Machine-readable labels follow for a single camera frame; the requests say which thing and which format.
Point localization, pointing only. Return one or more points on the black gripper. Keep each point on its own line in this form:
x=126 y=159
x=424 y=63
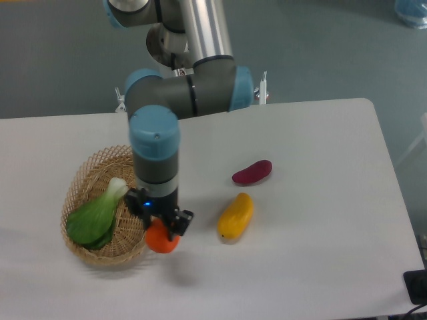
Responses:
x=141 y=205

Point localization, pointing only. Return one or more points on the orange fruit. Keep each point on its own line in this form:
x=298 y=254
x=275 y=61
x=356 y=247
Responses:
x=157 y=238

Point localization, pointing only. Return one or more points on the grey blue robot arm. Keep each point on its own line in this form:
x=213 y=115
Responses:
x=217 y=83

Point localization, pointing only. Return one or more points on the woven wicker basket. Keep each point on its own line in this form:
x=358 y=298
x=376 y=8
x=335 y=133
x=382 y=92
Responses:
x=90 y=181

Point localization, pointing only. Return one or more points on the green bok choy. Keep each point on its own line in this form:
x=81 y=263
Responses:
x=93 y=223

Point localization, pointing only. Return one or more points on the yellow mango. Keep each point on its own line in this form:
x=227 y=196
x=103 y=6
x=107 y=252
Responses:
x=236 y=218

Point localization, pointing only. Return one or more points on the purple sweet potato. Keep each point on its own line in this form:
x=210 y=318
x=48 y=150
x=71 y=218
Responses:
x=254 y=173

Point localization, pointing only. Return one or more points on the blue bag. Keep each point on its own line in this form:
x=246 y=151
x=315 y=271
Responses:
x=411 y=12

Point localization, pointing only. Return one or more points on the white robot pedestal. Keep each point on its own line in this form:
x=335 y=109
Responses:
x=168 y=84

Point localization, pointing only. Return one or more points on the white levelling foot bracket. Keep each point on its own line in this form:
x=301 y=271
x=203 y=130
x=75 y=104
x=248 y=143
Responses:
x=261 y=93

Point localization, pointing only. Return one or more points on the black device with cable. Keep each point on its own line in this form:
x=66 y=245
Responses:
x=415 y=282

